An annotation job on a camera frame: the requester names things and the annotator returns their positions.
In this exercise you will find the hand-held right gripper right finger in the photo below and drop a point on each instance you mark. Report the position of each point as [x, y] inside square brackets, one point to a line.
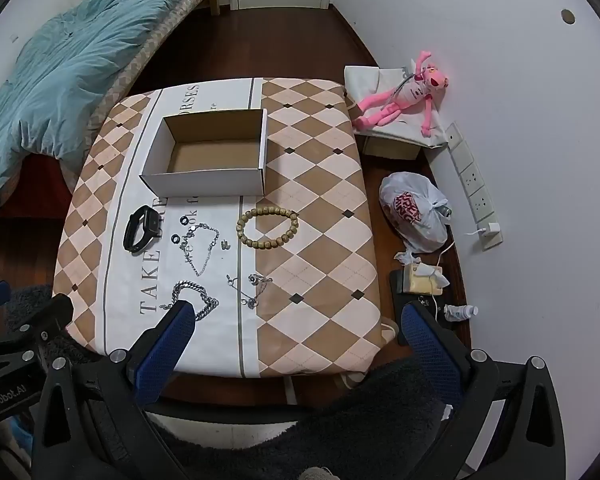
[430, 350]

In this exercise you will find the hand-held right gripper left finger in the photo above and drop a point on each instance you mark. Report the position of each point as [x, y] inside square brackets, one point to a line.
[165, 350]

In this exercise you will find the black smartwatch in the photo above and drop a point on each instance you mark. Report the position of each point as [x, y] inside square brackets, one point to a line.
[141, 227]

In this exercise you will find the white cardboard box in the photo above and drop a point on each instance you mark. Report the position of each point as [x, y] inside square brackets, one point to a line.
[205, 185]

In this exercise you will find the small white bottle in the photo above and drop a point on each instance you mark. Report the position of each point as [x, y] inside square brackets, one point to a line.
[460, 312]

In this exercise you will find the beige box with tissue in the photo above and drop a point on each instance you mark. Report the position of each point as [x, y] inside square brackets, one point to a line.
[420, 285]

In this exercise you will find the crumpled white tissue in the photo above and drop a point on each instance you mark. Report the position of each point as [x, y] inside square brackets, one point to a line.
[405, 257]

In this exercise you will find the white plastic bag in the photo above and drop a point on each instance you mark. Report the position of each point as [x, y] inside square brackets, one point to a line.
[420, 230]

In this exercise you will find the white charger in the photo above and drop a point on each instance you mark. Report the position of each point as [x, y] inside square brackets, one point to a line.
[491, 229]

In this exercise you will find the dark fuzzy rug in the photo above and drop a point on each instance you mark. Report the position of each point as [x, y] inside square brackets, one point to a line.
[305, 435]

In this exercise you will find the white power strip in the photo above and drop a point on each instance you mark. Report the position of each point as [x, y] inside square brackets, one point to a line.
[472, 180]

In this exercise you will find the checkered tablecloth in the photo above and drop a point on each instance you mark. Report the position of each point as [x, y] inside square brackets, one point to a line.
[310, 200]

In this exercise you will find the blue blanket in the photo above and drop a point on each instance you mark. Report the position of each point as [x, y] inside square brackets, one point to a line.
[70, 70]

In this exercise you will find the pink plush toy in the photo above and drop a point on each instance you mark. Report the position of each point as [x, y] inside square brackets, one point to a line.
[412, 91]

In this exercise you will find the patterned mattress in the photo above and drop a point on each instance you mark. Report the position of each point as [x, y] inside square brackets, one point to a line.
[145, 55]

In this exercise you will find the wooden bed frame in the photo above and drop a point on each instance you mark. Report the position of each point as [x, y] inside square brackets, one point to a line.
[215, 2]

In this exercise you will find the round wall hole cover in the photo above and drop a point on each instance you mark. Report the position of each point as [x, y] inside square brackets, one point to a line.
[568, 16]

